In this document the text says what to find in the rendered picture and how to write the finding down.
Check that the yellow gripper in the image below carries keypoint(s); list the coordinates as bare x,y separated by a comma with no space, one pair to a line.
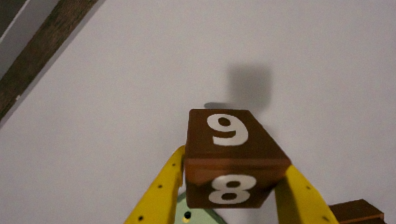
297,200

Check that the brown number cube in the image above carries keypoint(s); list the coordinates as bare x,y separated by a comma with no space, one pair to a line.
231,161
369,221

